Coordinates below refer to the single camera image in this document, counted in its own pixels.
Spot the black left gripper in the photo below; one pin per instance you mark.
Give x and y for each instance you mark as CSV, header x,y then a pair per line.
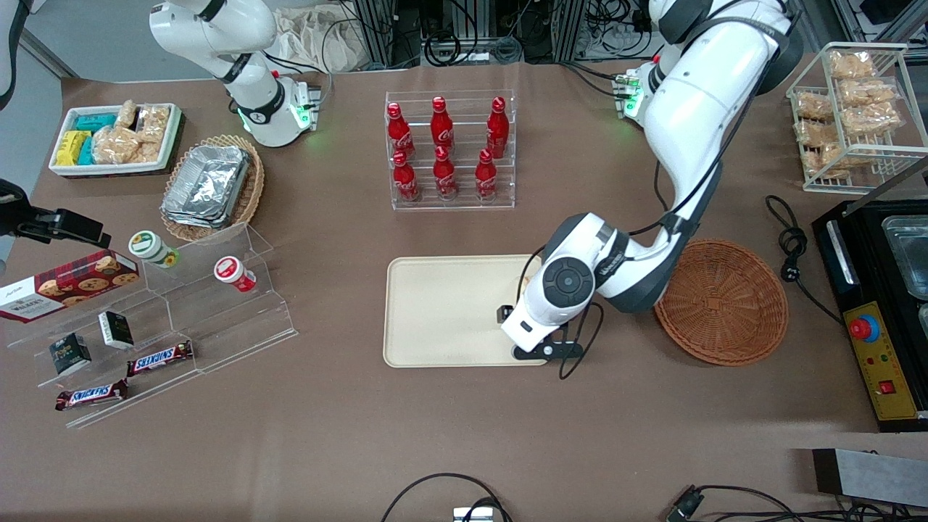
x,y
502,315

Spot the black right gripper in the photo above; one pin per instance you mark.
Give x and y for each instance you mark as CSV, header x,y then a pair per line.
x,y
45,224

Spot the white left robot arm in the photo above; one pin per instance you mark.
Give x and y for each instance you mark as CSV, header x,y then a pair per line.
x,y
696,109

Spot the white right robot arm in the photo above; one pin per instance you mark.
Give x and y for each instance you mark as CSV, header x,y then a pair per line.
x,y
257,109

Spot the beige plastic tray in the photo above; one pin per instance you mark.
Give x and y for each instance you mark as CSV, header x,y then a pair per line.
x,y
449,312

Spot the white rectangular snack tray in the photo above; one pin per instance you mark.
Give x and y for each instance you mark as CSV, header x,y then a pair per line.
x,y
109,168

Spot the round brown wicker basket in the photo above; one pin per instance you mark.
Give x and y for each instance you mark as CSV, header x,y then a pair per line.
x,y
732,312

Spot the oval light wicker basket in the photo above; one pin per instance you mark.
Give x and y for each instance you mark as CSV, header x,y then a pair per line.
x,y
250,196

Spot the yellow snack pack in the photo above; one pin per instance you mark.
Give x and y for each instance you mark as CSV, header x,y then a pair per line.
x,y
71,148

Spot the teal snack pack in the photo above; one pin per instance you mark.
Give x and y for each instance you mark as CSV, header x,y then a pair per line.
x,y
86,152
96,122

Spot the red tartan cookie box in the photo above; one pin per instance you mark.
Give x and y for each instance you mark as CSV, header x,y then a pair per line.
x,y
72,284

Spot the clear acrylic bottle rack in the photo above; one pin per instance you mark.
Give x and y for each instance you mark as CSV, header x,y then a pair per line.
x,y
464,203

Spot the clear rice cracker bag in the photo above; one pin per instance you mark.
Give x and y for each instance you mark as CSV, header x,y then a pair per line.
x,y
127,114
116,145
148,152
154,123

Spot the red cola bottle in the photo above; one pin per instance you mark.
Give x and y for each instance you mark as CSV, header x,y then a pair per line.
x,y
497,130
444,177
441,127
485,177
405,181
398,134

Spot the green lid yogurt cup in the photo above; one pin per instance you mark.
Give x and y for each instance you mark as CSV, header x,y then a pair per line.
x,y
148,246

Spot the small black carton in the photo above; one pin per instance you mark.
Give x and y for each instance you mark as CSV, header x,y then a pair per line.
x,y
116,330
70,354

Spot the aluminium foil container stack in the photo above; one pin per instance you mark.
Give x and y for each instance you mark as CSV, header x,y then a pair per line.
x,y
206,185

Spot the silver connector block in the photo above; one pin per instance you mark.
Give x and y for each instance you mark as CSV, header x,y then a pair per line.
x,y
473,515

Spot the brown chocolate bar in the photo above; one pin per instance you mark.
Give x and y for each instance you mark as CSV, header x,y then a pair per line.
x,y
159,358
92,395

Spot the red lid yogurt cup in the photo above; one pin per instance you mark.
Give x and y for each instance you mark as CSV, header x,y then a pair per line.
x,y
230,272

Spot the clear acrylic stepped stand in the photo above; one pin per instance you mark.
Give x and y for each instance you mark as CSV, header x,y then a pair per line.
x,y
232,326

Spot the beige cloth bag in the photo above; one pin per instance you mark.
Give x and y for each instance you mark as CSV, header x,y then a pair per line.
x,y
319,40

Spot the clear bagged pastry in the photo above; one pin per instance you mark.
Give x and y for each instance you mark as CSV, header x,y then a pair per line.
x,y
823,159
870,122
866,93
813,107
810,134
852,65

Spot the red emergency stop button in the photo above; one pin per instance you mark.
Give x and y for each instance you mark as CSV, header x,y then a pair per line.
x,y
864,330

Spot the black appliance housing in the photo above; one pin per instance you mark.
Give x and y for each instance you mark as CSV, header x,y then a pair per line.
x,y
863,254

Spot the yellow control panel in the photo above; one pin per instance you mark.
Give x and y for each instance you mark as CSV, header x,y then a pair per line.
x,y
881,370

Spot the grey metal box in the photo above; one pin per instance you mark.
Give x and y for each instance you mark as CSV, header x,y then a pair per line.
x,y
870,475

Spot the steel pan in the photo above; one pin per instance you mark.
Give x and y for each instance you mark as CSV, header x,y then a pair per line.
x,y
910,254

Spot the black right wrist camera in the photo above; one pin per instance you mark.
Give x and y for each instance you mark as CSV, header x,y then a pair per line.
x,y
76,228

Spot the aluminium frame post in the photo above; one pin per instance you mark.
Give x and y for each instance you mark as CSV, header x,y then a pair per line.
x,y
569,29
377,29

